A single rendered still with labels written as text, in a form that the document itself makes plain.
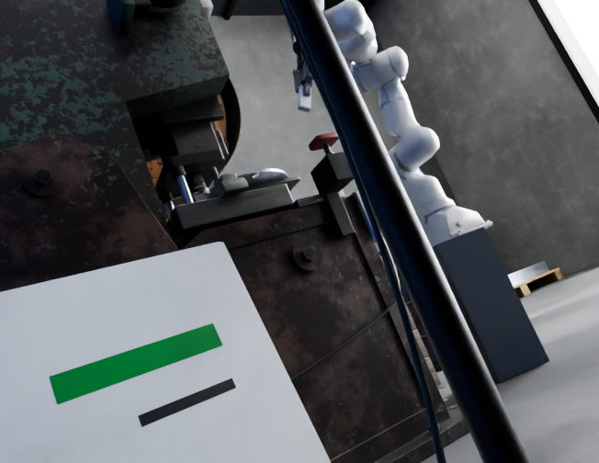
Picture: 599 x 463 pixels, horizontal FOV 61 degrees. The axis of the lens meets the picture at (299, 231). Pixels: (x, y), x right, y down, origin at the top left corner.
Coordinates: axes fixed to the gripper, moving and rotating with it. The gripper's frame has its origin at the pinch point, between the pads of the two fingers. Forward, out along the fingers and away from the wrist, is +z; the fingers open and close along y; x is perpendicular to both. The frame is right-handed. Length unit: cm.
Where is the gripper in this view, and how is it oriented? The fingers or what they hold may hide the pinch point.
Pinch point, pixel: (304, 98)
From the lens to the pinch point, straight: 133.8
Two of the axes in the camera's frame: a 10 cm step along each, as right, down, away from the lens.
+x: -9.2, -1.9, -3.5
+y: -4.0, 3.7, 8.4
